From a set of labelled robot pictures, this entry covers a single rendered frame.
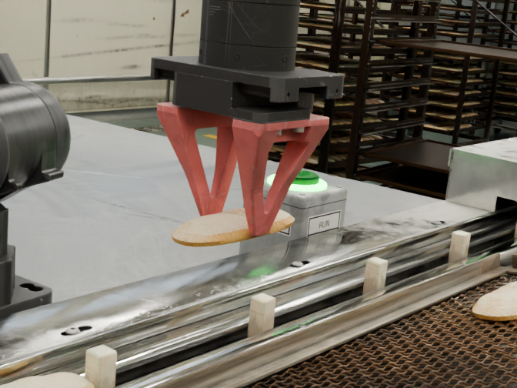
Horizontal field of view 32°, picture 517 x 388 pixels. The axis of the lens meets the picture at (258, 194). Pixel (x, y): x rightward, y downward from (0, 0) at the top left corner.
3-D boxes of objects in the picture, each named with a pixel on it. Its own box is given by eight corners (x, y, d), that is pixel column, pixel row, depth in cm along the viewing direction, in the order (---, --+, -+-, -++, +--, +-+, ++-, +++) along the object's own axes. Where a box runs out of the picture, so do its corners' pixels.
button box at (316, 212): (281, 276, 90) (293, 169, 88) (345, 299, 86) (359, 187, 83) (227, 293, 84) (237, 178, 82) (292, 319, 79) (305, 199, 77)
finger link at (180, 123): (221, 205, 60) (231, 65, 58) (305, 229, 56) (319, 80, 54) (146, 220, 55) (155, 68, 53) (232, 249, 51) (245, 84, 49)
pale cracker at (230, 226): (264, 212, 60) (265, 195, 60) (308, 225, 58) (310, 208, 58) (155, 236, 53) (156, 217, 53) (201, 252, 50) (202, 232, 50)
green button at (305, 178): (292, 182, 85) (294, 166, 85) (326, 192, 83) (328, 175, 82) (265, 188, 82) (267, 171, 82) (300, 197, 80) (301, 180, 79)
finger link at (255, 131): (235, 209, 60) (246, 68, 57) (321, 234, 55) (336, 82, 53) (161, 225, 55) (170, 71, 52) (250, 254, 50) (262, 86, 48)
